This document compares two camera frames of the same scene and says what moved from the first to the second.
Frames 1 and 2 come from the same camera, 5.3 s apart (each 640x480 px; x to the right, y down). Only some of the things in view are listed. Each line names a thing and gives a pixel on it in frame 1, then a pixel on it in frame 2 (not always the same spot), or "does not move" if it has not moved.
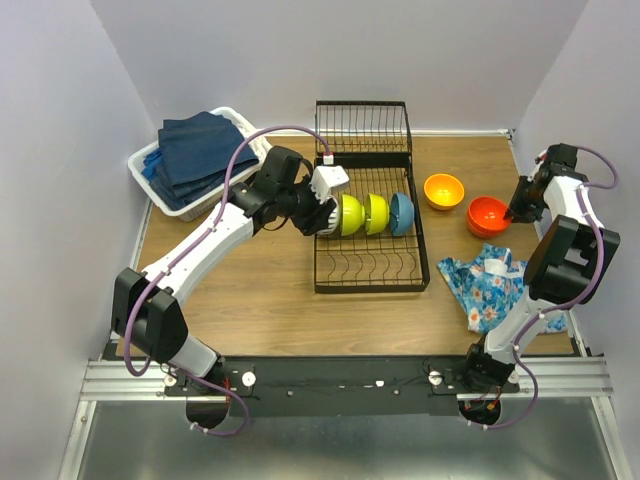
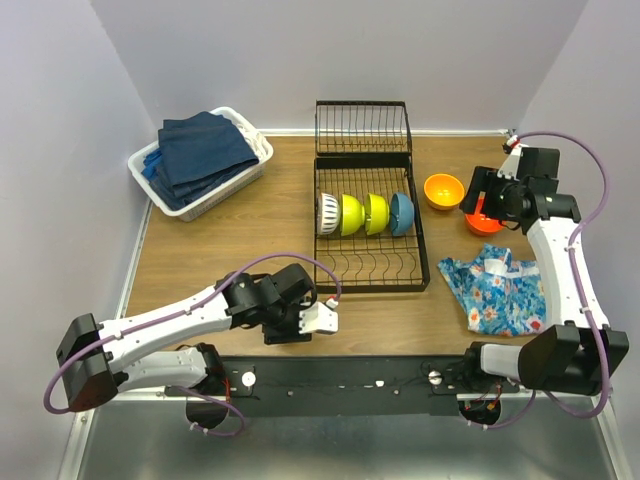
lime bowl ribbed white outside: x=334 y=219 does not move
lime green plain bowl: x=377 y=214 does not move
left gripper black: x=316 y=219 -> x=292 y=335
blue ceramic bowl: x=402 y=213 does not move
